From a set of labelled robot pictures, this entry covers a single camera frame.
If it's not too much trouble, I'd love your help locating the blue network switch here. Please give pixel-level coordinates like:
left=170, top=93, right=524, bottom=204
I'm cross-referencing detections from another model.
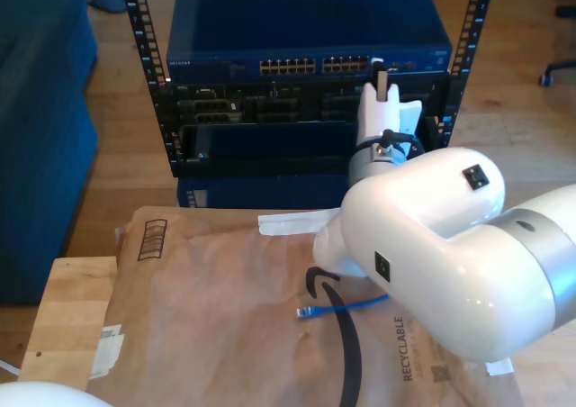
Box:
left=165, top=0, right=453, bottom=83

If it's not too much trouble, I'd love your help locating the white printed label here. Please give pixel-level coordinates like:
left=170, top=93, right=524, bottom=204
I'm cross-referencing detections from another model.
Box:
left=89, top=323, right=125, bottom=379

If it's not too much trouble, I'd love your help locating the blue network cable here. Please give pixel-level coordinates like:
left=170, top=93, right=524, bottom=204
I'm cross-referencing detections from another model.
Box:
left=295, top=294, right=389, bottom=321

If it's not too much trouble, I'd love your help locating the short white tape strip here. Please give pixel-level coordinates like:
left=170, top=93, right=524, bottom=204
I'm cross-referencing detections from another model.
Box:
left=485, top=357, right=515, bottom=377

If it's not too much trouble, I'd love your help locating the dark blue base box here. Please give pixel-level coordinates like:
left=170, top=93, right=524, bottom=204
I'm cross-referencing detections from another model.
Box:
left=175, top=172, right=359, bottom=210

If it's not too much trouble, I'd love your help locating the blue sofa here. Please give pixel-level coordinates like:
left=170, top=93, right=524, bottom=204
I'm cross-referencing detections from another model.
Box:
left=0, top=0, right=99, bottom=307

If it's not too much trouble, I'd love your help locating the black rack shelf tray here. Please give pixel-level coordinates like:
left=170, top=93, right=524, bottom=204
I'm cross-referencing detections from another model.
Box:
left=173, top=116, right=445, bottom=178

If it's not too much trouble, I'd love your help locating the brown packing paper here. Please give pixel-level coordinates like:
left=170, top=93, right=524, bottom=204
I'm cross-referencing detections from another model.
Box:
left=86, top=205, right=526, bottom=407

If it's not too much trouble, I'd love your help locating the short black connector cable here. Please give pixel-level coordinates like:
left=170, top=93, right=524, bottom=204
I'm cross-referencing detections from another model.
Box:
left=380, top=127, right=424, bottom=156

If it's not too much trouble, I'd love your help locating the black rack frame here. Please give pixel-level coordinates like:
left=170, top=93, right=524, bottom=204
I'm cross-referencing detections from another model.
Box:
left=120, top=0, right=499, bottom=178

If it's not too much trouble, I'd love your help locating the black rack server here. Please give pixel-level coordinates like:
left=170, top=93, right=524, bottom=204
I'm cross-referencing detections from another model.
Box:
left=170, top=78, right=451, bottom=124

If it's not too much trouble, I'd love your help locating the blue slipper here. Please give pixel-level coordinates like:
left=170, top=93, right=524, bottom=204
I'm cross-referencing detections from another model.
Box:
left=87, top=0, right=128, bottom=14

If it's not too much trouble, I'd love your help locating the black office chair base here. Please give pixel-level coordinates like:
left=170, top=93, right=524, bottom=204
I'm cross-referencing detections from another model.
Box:
left=538, top=4, right=576, bottom=87

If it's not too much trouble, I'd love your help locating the long white tape strip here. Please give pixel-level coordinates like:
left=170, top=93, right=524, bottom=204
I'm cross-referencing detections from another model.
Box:
left=257, top=208, right=341, bottom=237

